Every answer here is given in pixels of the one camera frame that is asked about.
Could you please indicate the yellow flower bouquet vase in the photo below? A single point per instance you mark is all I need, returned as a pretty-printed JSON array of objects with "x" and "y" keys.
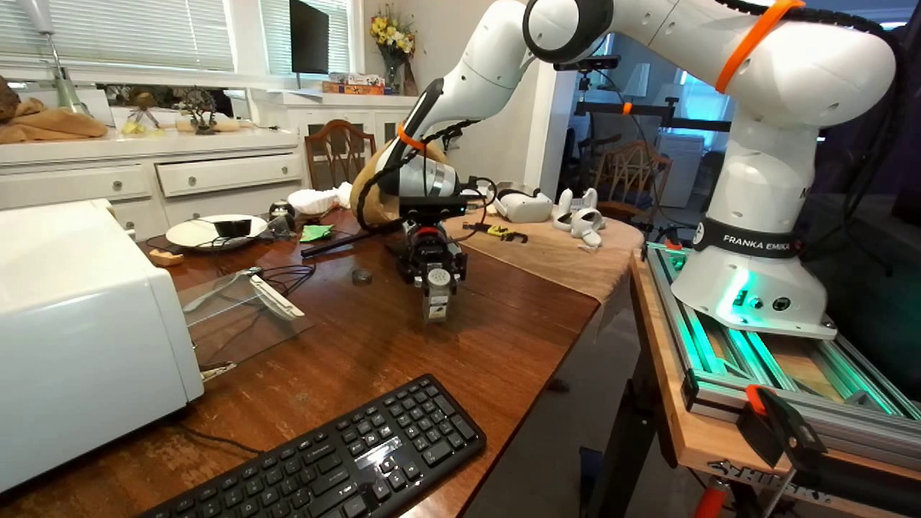
[{"x": 397, "y": 47}]

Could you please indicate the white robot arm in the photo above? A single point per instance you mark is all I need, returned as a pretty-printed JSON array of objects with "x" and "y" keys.
[{"x": 790, "y": 71}]

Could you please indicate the dark wooden stick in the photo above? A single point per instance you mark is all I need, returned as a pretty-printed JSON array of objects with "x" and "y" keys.
[{"x": 335, "y": 247}]

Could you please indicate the black computer keyboard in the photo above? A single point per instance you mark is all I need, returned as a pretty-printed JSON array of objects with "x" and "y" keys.
[{"x": 374, "y": 462}]

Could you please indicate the white drawer sideboard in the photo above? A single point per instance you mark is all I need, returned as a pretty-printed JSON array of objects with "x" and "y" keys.
[{"x": 158, "y": 182}]

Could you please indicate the white round plate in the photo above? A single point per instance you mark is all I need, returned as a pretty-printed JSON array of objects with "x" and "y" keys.
[{"x": 224, "y": 231}]

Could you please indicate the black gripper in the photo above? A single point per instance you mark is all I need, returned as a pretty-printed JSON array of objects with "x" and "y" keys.
[{"x": 431, "y": 247}]

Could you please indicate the clear plastic spice bottle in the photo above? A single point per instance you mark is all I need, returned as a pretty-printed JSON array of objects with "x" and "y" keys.
[{"x": 440, "y": 293}]

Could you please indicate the small grey bottle lid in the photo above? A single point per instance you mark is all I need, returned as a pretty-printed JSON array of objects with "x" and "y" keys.
[{"x": 361, "y": 278}]

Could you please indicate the white toy dog figure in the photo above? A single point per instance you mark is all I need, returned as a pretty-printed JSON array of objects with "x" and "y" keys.
[{"x": 579, "y": 218}]

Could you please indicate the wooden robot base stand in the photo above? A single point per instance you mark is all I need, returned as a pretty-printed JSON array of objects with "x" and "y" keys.
[{"x": 764, "y": 418}]

